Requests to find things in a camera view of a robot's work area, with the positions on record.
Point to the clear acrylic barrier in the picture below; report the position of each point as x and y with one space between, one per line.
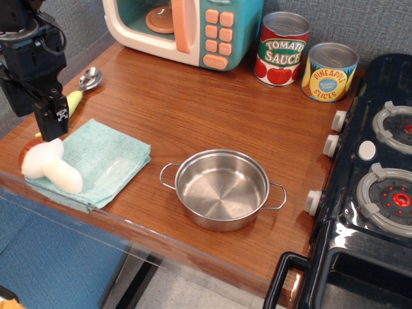
71 256

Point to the pineapple slices can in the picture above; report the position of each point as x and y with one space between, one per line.
329 71

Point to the stainless steel pot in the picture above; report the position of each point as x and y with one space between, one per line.
220 189

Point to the toy microwave teal cream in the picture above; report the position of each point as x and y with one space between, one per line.
210 34

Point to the spoon with yellow handle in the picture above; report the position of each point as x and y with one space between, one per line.
88 80

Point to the plush white mushroom toy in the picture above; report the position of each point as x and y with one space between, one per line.
40 159

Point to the teal folded cloth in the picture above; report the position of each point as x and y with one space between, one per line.
106 159

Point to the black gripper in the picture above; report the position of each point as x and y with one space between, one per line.
29 78

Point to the tomato sauce can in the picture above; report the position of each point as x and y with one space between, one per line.
283 40

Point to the black toy stove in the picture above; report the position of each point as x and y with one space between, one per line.
360 253

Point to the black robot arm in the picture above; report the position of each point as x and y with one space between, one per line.
24 17

